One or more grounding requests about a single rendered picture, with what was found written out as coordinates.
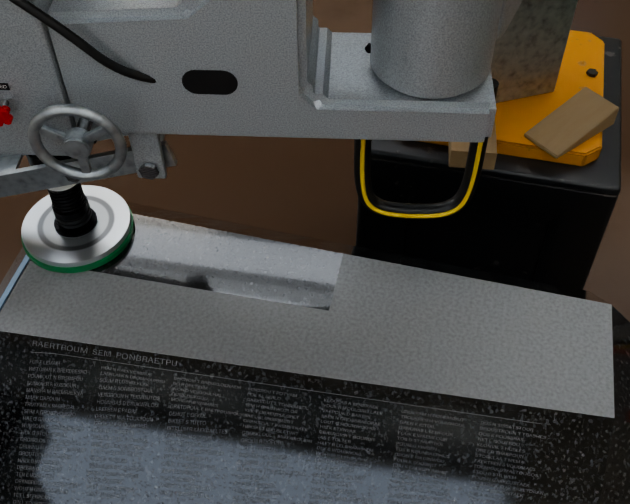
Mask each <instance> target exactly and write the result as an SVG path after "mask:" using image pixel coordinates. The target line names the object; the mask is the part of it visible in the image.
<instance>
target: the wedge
mask: <svg viewBox="0 0 630 504"><path fill-rule="evenodd" d="M618 111H619V107H618V106H616V105H614V104H613V103H611V102H610V101H608V100H607V99H605V98H603V97H602V96H600V95H599V94H597V93H595V92H594V91H592V90H591V89H589V88H587V87H585V88H583V89H582V90H581V91H579V92H578V93H577V94H575V95H574V96H573V97H571V98H570V99H569V100H568V101H566V102H565V103H564V104H562V105H561V106H560V107H558V108H557V109H556V110H554V111H553V112H552V113H551V114H549V115H548V116H547V117H545V118H544V119H543V120H541V121H540V122H539V123H537V124H536V125H535V126H533V127H532V128H531V129H530V130H528V131H527V132H526V133H524V137H525V138H527V139H528V140H530V141H531V142H532V143H534V144H535V145H537V146H538V147H540V148H541V149H542V150H544V151H545V152H547V153H548V154H549V155H551V156H552V157H554V158H555V159H558V158H559V157H561V156H563V155H564V154H566V153H567V152H569V151H571V150H572V149H574V148H576V147H577V146H579V145H580V144H582V143H584V142H585V141H587V140H589V139H590V138H592V137H593V136H595V135H597V134H598V133H600V132H602V131H603V130H605V129H606V128H608V127H610V126H611V125H613V124H614V122H615V119H616V117H617V114H618Z"/></svg>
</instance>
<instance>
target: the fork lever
mask: <svg viewBox="0 0 630 504"><path fill-rule="evenodd" d="M159 135H160V140H161V145H162V151H163V156H164V161H165V166H166V167H171V166H176V165H177V160H176V158H175V156H174V154H173V152H172V150H171V149H170V147H169V145H168V143H167V141H164V137H165V134H159ZM114 155H115V150H113V151H108V152H103V153H97V154H92V155H89V156H88V158H89V162H90V165H91V168H92V169H96V168H100V167H103V166H105V165H107V164H108V163H110V162H111V161H112V159H113V158H114ZM23 156H24V155H17V154H0V198H1V197H6V196H12V195H17V194H23V193H28V192H34V191H39V190H45V189H50V188H56V187H61V186H67V185H72V184H78V183H83V182H89V181H94V180H79V179H74V178H70V177H67V176H64V175H62V174H59V173H57V172H55V171H54V170H52V169H51V168H49V167H48V166H46V165H45V164H40V165H34V166H29V167H24V168H19V165H20V163H21V161H22V158H23ZM61 162H63V163H65V164H67V165H69V166H72V167H76V168H80V165H79V162H78V159H74V158H71V159H66V160H61ZM18 168H19V169H18ZM138 171H139V172H140V174H141V176H142V177H143V178H146V179H151V180H153V179H154V178H156V177H157V176H158V175H159V171H158V169H157V167H156V165H154V164H149V163H144V164H143V165H142V166H141V167H140V168H139V170H138ZM132 173H137V171H136V166H135V162H134V158H133V154H132V149H131V147H129V148H127V156H126V160H125V162H124V164H123V165H122V167H121V168H120V169H119V170H118V171H117V172H116V173H114V174H113V175H111V176H109V177H106V178H110V177H116V176H121V175H127V174H132Z"/></svg>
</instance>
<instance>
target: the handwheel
mask: <svg viewBox="0 0 630 504"><path fill-rule="evenodd" d="M58 116H76V117H79V120H78V123H77V126H76V127H73V128H70V129H68V130H67V132H66V133H65V132H62V131H60V130H57V129H55V128H52V127H50V126H47V125H45V124H44V123H46V122H47V121H48V120H50V119H52V118H55V117H58ZM93 123H95V124H97V125H98V126H99V127H97V128H95V129H93V130H91V127H92V124H93ZM90 130H91V131H90ZM40 134H41V135H44V136H46V137H49V138H51V139H54V140H56V141H59V142H62V150H63V151H64V153H65V154H66V155H68V156H69V157H71V158H74V159H78V162H79V165H80V168H76V167H72V166H69V165H67V164H65V163H63V162H61V161H59V160H57V159H56V158H55V157H53V156H52V155H51V154H50V153H49V152H48V151H47V150H46V148H45V147H44V145H43V143H42V141H41V136H40ZM108 134H109V136H110V137H111V139H112V140H113V143H114V145H115V155H114V158H113V159H112V161H111V162H110V163H108V164H107V165H105V166H103V167H100V168H96V169H92V168H91V165H90V162H89V158H88V156H89V155H90V153H91V150H92V147H93V144H94V141H96V140H98V139H100V138H102V137H104V136H106V135H108ZM28 139H29V143H30V146H31V148H32V150H33V151H34V153H35V154H36V156H37V157H38V158H39V159H40V160H41V161H42V162H43V163H44V164H45V165H46V166H48V167H49V168H51V169H52V170H54V171H55V172H57V173H59V174H62V175H64V176H67V177H70V178H74V179H79V180H98V179H103V178H106V177H109V176H111V175H113V174H114V173H116V172H117V171H118V170H119V169H120V168H121V167H122V165H123V164H124V162H125V160H126V156H127V145H126V141H125V138H124V136H123V134H122V132H121V131H120V129H119V128H118V127H117V126H116V125H115V124H114V123H113V122H112V121H111V120H110V119H109V118H108V117H106V116H105V115H103V114H102V113H100V112H98V111H96V110H94V109H92V108H89V107H86V106H82V105H78V104H56V105H51V106H48V107H46V108H44V109H42V110H41V111H39V112H38V113H37V114H36V115H35V116H34V117H33V118H32V120H31V122H30V124H29V128H28Z"/></svg>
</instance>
